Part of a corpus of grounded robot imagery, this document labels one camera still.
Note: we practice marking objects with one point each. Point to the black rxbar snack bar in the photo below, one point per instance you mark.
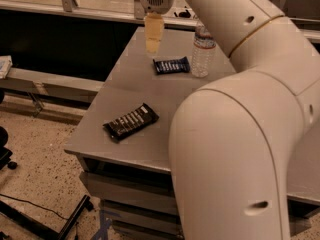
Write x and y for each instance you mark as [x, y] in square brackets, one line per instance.
[131, 123]

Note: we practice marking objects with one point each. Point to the black floor stand frame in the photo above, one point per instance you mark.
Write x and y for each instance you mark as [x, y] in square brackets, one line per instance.
[41, 230]

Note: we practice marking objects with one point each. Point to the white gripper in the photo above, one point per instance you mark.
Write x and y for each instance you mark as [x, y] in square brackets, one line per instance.
[157, 0]

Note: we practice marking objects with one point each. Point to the grey drawer cabinet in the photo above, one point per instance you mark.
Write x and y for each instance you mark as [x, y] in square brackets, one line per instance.
[135, 173]

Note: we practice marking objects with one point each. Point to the blue rxbar blueberry bar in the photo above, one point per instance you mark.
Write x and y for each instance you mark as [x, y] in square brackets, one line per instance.
[172, 66]

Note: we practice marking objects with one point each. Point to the metal window frame rail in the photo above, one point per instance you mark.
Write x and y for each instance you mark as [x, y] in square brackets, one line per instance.
[304, 13]

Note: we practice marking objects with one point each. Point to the clear plastic water bottle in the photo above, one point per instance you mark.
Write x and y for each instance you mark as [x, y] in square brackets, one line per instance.
[203, 51]

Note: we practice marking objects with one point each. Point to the black office chair base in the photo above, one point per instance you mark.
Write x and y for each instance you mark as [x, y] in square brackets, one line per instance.
[5, 153]

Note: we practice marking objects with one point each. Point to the grey metal bench rail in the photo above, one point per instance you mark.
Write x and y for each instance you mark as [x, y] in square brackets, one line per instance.
[36, 84]

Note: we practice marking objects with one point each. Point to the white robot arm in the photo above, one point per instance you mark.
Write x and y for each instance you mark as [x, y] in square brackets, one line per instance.
[231, 140]

